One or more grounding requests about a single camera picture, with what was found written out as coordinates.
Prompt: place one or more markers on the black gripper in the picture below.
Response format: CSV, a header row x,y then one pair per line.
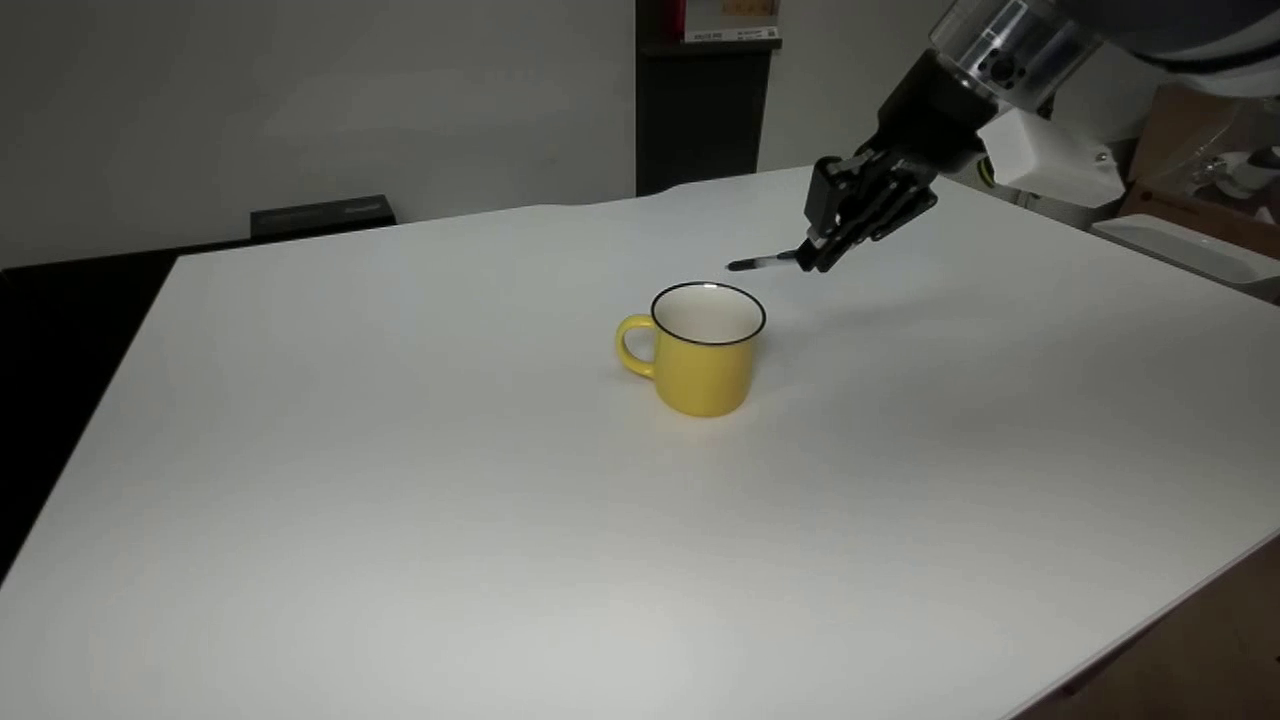
x,y
935,112

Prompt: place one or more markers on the black pen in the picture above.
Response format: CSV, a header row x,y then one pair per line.
x,y
765,263

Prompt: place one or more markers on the yellow enamel mug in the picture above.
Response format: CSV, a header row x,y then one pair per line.
x,y
706,375

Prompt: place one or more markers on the dark wooden shelf cabinet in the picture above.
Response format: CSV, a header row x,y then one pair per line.
x,y
701,112

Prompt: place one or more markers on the red and yellow books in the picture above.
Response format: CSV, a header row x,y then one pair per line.
x,y
732,19

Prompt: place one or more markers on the white cylindrical bin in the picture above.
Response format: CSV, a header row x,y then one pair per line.
x,y
1101,201

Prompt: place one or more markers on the brown cardboard box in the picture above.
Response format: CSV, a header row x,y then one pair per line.
x,y
1201,146

